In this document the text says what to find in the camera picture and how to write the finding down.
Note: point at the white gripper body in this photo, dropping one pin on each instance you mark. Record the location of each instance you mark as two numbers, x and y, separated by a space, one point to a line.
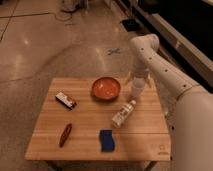
137 87

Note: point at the orange ceramic bowl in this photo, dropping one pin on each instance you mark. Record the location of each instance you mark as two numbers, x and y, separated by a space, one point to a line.
106 88

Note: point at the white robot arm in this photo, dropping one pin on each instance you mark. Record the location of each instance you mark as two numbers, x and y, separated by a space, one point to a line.
192 137

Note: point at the clear plastic bottle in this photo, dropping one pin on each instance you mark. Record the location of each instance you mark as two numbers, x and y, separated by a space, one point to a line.
119 118

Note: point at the black floor mat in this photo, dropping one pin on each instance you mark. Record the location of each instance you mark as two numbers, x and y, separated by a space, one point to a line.
130 25

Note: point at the blue sponge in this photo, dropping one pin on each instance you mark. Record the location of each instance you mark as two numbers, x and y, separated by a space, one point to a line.
107 141

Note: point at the wooden table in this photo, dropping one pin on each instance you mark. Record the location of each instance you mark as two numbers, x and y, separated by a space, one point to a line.
143 137

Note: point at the small red white box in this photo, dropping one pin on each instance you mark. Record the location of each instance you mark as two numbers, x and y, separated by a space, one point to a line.
66 100

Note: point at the long white wall bench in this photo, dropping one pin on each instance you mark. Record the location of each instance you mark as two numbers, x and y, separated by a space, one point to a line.
185 28

